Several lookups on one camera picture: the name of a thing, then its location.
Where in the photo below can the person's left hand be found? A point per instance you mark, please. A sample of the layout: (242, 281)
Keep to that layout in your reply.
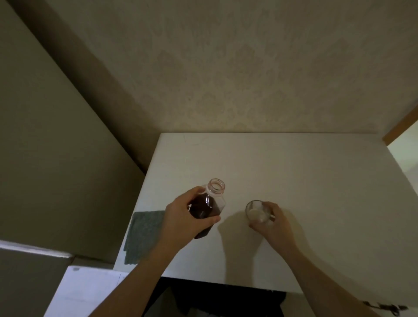
(181, 220)

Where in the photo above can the person's right hand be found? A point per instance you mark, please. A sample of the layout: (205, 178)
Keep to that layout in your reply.
(276, 228)

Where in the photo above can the person's left thumb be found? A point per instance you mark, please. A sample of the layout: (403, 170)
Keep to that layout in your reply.
(205, 222)

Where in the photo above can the person's right thumb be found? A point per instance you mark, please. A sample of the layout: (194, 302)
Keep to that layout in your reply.
(269, 209)

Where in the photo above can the small clear glass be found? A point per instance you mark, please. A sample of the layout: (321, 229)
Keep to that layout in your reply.
(257, 212)

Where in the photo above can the clear bottle with dark liquid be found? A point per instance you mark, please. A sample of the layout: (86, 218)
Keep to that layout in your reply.
(208, 209)

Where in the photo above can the person's right forearm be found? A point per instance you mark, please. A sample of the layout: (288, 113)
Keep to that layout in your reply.
(329, 287)

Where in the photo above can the person's left forearm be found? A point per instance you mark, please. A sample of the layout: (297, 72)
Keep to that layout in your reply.
(120, 287)

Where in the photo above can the grey-green cloth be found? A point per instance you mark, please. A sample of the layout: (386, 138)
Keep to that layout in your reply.
(143, 236)

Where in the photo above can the person's dark clothing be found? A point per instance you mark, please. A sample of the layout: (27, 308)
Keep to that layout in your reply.
(215, 298)

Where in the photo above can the wooden door frame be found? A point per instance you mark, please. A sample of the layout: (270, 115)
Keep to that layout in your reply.
(400, 125)

